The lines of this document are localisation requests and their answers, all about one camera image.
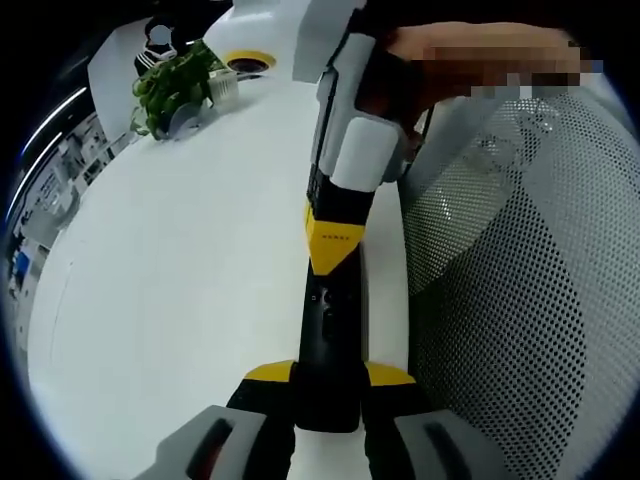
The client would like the ceiling light strip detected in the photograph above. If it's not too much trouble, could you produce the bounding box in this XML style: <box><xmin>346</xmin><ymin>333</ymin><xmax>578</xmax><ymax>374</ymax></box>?
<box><xmin>21</xmin><ymin>86</ymin><xmax>91</xmax><ymax>167</ymax></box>

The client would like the person's right hand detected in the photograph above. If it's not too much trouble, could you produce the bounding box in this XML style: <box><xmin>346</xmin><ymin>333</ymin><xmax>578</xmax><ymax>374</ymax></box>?
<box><xmin>389</xmin><ymin>22</ymin><xmax>580</xmax><ymax>60</ymax></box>

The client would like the grey round holder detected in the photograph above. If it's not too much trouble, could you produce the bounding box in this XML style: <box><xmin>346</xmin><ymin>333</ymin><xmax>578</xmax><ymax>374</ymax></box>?
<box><xmin>166</xmin><ymin>101</ymin><xmax>212</xmax><ymax>140</ymax></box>

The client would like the black remote control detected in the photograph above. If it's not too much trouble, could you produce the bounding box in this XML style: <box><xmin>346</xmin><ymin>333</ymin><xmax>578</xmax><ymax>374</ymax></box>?
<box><xmin>295</xmin><ymin>249</ymin><xmax>370</xmax><ymax>434</ymax></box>

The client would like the white ribbed plant pot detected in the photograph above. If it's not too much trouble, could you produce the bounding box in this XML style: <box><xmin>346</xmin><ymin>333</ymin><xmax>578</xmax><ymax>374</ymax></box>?
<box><xmin>206</xmin><ymin>69</ymin><xmax>241</xmax><ymax>107</ymax></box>

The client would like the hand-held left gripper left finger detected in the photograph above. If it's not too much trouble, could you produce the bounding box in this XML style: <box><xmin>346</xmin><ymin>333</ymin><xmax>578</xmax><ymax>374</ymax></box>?
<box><xmin>134</xmin><ymin>358</ymin><xmax>301</xmax><ymax>480</ymax></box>

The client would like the green potted plant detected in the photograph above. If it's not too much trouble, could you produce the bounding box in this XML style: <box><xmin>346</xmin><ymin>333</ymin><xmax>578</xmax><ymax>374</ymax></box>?
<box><xmin>130</xmin><ymin>39</ymin><xmax>217</xmax><ymax>142</ymax></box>

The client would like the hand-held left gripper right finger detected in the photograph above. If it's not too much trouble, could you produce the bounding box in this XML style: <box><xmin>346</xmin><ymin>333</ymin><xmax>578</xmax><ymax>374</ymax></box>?
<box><xmin>360</xmin><ymin>362</ymin><xmax>516</xmax><ymax>480</ymax></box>

